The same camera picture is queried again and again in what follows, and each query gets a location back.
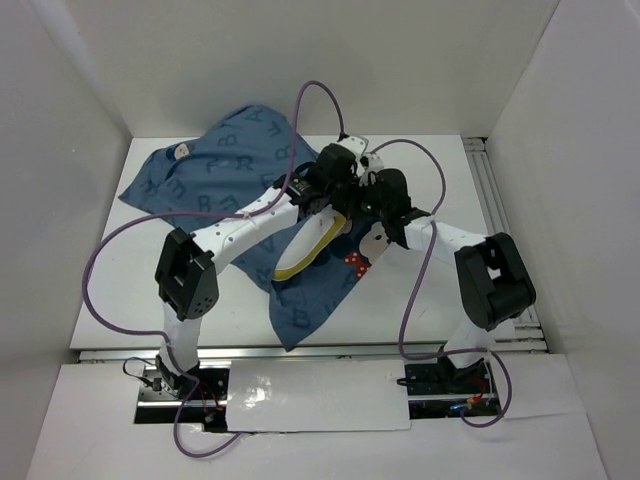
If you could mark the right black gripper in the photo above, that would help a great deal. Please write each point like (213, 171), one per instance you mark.
(374, 183)

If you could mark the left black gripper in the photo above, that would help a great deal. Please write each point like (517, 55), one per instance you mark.
(349, 176)

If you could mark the white pillow yellow edge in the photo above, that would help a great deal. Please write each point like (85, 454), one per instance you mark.
(313, 237)

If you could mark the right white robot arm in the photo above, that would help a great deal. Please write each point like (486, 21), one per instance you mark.
(493, 282)

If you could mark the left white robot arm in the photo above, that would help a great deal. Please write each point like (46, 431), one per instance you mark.
(189, 264)

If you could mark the white cover plate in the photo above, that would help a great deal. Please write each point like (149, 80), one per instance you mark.
(279, 396)

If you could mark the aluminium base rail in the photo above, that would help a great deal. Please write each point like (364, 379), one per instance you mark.
(435, 388)

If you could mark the aluminium side rail frame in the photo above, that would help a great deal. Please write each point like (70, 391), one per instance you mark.
(527, 326)

